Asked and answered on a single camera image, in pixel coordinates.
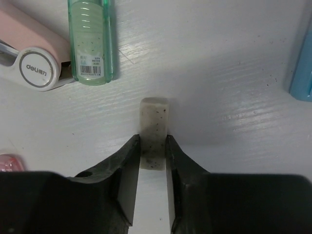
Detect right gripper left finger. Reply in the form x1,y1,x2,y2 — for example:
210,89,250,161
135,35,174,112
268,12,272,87
0,135,140,234

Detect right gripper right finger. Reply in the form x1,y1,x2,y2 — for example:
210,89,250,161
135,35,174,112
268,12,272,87
165,135,312,234

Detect grey eraser block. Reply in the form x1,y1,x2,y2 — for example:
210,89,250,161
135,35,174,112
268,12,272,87
139,97,169,171

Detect blue highlighter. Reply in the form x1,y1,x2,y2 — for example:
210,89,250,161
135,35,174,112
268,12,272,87
290,29,312,102

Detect pink highlighter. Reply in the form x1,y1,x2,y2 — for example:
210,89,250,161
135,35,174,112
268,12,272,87
0,154,25,172

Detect pink correction tape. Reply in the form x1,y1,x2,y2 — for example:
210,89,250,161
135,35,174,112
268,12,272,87
0,0,74,92

